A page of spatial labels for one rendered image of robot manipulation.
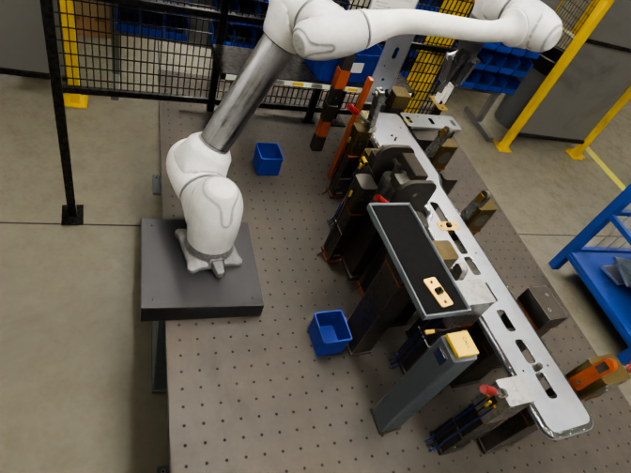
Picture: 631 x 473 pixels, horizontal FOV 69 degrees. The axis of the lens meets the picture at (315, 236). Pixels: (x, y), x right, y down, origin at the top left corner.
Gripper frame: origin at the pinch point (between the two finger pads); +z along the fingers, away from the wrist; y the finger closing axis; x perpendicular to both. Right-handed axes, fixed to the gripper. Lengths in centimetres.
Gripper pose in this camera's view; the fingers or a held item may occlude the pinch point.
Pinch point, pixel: (443, 92)
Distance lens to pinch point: 172.6
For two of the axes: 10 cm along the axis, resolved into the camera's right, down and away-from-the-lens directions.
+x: -2.8, -7.6, 5.9
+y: 9.2, -0.3, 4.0
